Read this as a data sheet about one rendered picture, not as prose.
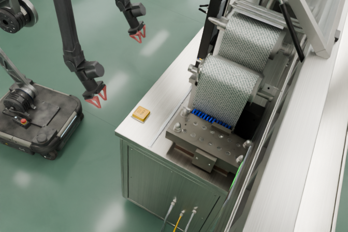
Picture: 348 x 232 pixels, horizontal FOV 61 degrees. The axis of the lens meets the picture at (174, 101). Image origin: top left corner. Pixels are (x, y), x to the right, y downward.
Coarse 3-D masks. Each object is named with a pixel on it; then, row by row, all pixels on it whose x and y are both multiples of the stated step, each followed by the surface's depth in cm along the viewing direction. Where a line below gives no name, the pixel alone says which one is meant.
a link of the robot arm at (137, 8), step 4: (120, 4) 158; (128, 4) 164; (132, 4) 161; (136, 4) 159; (140, 4) 159; (120, 8) 160; (124, 8) 159; (128, 8) 160; (132, 8) 160; (136, 8) 160; (140, 8) 159; (144, 8) 162; (132, 12) 161; (136, 12) 160; (140, 12) 159; (144, 12) 162; (136, 16) 162
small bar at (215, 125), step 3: (213, 123) 141; (216, 123) 141; (213, 126) 141; (216, 126) 140; (219, 126) 140; (222, 126) 141; (216, 129) 141; (219, 129) 140; (222, 129) 139; (225, 129) 140; (228, 129) 140; (222, 132) 140; (225, 132) 139; (228, 132) 139; (228, 135) 140
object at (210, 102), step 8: (200, 88) 137; (208, 88) 134; (200, 96) 141; (208, 96) 138; (216, 96) 135; (224, 96) 133; (192, 104) 147; (200, 104) 144; (208, 104) 142; (216, 104) 139; (224, 104) 136; (232, 104) 134; (240, 104) 131; (208, 112) 146; (216, 112) 143; (224, 112) 140; (232, 112) 137; (240, 112) 135; (224, 120) 144; (232, 120) 141
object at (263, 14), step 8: (240, 0) 139; (240, 8) 135; (248, 8) 137; (256, 8) 135; (264, 8) 137; (256, 16) 133; (264, 16) 132; (272, 16) 133; (280, 16) 135; (272, 24) 132; (280, 24) 130; (296, 24) 131
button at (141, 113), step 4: (140, 108) 158; (144, 108) 158; (136, 112) 156; (140, 112) 156; (144, 112) 156; (148, 112) 157; (136, 116) 154; (140, 116) 154; (144, 116) 155; (140, 120) 155
